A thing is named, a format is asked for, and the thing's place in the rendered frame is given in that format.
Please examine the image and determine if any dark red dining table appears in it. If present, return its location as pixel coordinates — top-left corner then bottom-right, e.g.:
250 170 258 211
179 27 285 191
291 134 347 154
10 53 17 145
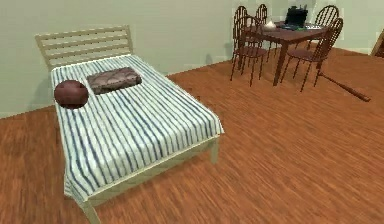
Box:
245 21 331 87

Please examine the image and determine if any dark red ball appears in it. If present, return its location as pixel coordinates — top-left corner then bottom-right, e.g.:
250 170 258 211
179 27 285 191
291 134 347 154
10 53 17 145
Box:
53 79 90 110

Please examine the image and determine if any brown grey pillow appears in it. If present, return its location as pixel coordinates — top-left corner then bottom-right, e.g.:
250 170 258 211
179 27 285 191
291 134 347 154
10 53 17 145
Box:
86 66 143 96

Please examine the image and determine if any dark red spindle chair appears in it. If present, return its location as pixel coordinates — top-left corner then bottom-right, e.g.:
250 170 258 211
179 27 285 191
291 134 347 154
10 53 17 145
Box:
229 15 266 88
279 17 345 93
255 3 279 63
305 4 340 51

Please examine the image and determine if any black laptop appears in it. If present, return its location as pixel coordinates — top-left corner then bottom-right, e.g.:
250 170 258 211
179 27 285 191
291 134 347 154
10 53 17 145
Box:
283 5 309 30

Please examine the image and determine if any brown baseball bat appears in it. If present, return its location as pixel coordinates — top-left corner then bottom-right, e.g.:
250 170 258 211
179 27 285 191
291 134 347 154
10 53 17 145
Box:
319 72 372 103

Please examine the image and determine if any brown wooden furniture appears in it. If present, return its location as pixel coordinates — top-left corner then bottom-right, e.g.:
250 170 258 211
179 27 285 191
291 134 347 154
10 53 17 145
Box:
370 29 384 59

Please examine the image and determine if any striped bed with pale frame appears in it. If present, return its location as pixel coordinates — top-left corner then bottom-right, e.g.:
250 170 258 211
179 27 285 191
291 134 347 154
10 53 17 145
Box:
34 24 225 224

